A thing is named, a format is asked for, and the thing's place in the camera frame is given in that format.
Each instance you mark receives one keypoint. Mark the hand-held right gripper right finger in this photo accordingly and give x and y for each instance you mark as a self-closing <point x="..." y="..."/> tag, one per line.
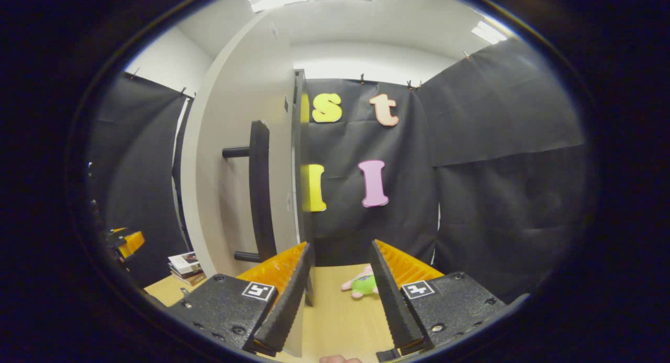
<point x="398" y="305"/>

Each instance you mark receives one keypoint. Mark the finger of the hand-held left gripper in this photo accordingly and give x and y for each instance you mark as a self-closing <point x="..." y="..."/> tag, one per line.
<point x="131" y="242"/>
<point x="116" y="230"/>

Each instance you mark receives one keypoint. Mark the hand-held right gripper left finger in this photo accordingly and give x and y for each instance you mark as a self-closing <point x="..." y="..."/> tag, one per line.
<point x="285" y="305"/>

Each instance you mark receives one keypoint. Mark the beige cabinet door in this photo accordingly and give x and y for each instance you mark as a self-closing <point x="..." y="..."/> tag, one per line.
<point x="230" y="117"/>

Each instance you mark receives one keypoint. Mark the pink green plush toy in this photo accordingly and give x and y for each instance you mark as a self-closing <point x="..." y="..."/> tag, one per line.
<point x="364" y="285"/>

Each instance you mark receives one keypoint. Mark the dark thin book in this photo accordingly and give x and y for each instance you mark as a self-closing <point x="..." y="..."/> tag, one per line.
<point x="188" y="273"/>

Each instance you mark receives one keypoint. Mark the brown book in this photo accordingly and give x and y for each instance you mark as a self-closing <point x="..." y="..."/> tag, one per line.
<point x="194" y="280"/>

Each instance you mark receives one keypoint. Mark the black backdrop cloth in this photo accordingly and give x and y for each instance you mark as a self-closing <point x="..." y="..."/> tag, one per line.
<point x="497" y="195"/>

